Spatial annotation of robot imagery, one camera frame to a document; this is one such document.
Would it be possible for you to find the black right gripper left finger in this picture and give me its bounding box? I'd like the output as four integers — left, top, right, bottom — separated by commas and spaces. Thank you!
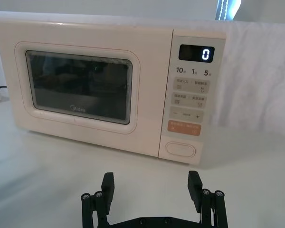
80, 171, 115, 228

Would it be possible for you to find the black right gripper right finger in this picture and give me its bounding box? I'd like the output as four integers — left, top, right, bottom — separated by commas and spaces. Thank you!
187, 170, 227, 228

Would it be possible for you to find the cream oven door with window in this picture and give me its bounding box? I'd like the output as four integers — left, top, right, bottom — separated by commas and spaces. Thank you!
0, 19, 174, 158

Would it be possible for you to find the white table cloth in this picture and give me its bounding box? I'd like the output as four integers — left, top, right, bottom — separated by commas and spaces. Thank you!
0, 94, 285, 228

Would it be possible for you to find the oven control panel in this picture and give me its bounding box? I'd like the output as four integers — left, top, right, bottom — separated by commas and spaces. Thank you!
158, 28, 227, 166

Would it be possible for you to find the cream microwave oven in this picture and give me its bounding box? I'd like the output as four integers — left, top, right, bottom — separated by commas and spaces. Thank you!
0, 19, 228, 167

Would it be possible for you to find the grey striped post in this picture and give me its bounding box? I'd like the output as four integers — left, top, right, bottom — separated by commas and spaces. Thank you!
215, 0, 242, 22

